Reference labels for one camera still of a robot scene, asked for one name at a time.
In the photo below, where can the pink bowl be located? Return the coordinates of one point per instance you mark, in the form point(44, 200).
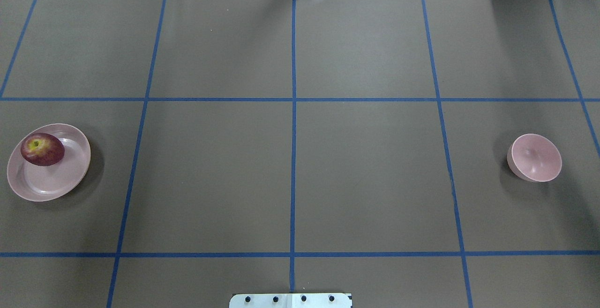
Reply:
point(534, 158)

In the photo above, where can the red apple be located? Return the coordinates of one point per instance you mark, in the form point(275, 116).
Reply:
point(42, 149)

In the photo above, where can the pink plate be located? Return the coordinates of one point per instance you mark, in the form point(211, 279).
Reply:
point(44, 183)

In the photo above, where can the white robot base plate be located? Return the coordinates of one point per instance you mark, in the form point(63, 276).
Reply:
point(291, 300)

